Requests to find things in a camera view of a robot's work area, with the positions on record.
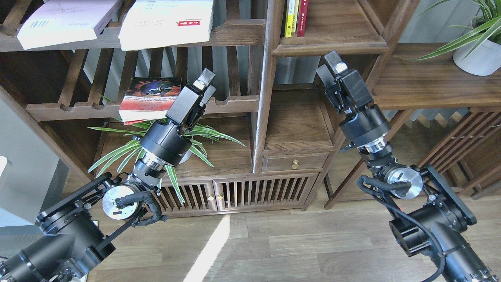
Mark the grey white cabinet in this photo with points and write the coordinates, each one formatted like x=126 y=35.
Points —
x=34 y=177

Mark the spider plant white pot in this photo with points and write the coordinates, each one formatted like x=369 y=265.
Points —
x=117 y=152
x=478 y=51

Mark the dark wooden side table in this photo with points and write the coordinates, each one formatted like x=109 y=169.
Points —
x=406 y=86

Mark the right slatted cabinet door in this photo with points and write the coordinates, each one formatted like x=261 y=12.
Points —
x=263 y=192

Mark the yellow upright book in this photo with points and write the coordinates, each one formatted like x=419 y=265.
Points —
x=290 y=11

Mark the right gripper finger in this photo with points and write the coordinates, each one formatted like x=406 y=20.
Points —
x=325 y=75
x=336 y=64

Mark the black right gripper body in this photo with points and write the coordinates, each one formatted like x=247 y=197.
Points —
x=347 y=92

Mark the left slatted cabinet door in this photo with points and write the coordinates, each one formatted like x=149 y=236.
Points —
x=199 y=199

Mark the dark wooden bookshelf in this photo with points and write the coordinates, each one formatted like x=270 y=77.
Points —
x=61 y=87

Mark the cream thin upright book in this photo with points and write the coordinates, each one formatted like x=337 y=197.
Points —
x=295 y=17

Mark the slatted cabinet door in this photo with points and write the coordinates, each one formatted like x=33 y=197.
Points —
x=199 y=199
x=263 y=192

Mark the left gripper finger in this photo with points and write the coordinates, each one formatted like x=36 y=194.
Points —
x=208 y=93
x=204 y=80

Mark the right spider plant white pot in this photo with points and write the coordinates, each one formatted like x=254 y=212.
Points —
x=478 y=51

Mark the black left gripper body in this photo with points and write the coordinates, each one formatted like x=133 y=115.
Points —
x=187 y=108

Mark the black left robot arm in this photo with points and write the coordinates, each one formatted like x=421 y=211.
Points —
x=72 y=245

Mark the pale pink white book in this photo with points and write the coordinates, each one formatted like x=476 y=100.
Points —
x=66 y=21

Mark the dark red upright book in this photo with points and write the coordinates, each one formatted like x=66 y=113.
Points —
x=302 y=17

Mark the red planet cover book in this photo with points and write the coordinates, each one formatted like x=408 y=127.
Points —
x=148 y=98

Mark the white book red stamp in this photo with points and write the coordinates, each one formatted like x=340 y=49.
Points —
x=160 y=23

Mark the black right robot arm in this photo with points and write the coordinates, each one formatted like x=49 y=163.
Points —
x=428 y=216

